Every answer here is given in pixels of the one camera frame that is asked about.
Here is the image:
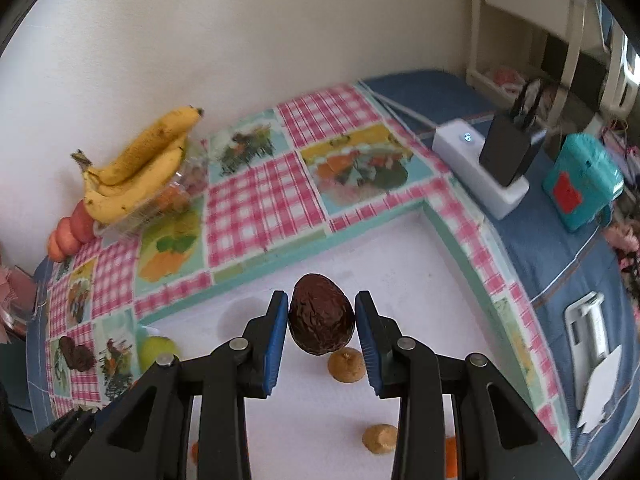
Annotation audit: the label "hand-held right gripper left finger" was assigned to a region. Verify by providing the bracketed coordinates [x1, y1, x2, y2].
[60, 290, 291, 480]

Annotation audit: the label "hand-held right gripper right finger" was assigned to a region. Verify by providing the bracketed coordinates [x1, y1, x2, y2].
[354, 290, 576, 480]

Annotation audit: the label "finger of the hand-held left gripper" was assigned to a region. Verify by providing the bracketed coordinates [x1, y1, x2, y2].
[46, 407, 102, 467]

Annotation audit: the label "small round brown fruit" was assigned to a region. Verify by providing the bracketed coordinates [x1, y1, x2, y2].
[327, 347, 366, 385]
[362, 423, 399, 456]

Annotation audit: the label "white tray with teal rim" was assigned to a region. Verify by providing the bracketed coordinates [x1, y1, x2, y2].
[133, 194, 572, 480]

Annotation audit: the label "green apple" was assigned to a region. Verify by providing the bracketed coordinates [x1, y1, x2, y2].
[138, 335, 182, 374]

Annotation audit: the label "pink wrapped bouquet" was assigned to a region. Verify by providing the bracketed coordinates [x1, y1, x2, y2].
[0, 264, 42, 347]

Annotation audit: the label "clear plastic container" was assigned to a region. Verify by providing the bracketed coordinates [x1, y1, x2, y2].
[94, 151, 209, 237]

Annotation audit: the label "cluster of cherry tomatoes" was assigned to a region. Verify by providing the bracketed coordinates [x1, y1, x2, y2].
[154, 169, 202, 212]

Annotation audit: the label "small red apple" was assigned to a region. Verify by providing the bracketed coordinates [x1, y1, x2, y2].
[47, 233, 69, 263]

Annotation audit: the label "blue denim table cover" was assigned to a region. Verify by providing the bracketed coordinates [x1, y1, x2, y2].
[25, 71, 640, 480]

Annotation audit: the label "medium red apple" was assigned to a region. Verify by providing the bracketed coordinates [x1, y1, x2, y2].
[55, 215, 81, 254]

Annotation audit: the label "white power strip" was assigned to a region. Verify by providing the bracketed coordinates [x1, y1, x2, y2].
[431, 118, 530, 220]

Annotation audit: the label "short yellow banana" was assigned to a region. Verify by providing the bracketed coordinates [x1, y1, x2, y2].
[82, 144, 188, 225]

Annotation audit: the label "white phone stand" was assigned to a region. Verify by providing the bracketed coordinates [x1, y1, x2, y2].
[563, 292, 624, 434]

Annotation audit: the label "long spotted yellow banana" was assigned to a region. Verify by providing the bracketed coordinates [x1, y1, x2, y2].
[74, 104, 205, 187]

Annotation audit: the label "black charger plug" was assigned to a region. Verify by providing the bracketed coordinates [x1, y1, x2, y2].
[478, 112, 546, 186]

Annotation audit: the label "teal box with red label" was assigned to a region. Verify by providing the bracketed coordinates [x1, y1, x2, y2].
[542, 132, 625, 234]

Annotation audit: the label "pink artificial flowers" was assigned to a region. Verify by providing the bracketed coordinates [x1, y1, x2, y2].
[604, 219, 640, 307]

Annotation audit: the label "white lattice screen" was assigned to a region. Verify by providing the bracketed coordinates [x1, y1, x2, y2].
[599, 9, 640, 113]

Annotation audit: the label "white wooden chair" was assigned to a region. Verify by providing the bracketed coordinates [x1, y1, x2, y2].
[466, 0, 617, 112]

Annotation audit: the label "white power cable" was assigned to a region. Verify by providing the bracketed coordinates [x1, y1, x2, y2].
[357, 79, 442, 134]

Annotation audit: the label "black charging cable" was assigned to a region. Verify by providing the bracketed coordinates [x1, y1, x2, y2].
[509, 78, 547, 127]

